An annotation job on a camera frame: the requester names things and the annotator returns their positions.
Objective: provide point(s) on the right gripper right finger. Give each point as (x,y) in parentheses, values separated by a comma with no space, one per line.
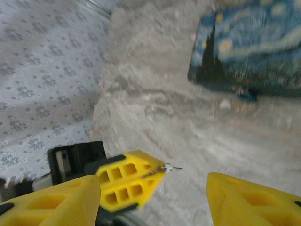
(254,207)

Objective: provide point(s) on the floral patterned backdrop cloth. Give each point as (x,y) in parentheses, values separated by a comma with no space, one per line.
(47,70)

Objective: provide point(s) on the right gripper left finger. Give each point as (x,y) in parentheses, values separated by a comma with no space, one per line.
(47,207)

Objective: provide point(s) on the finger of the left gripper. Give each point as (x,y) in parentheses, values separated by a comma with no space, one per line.
(141,193)
(138,162)

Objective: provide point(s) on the small white scrap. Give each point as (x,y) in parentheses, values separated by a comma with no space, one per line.
(225,103)

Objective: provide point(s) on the small metal key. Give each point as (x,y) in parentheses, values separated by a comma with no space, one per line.
(168,169)

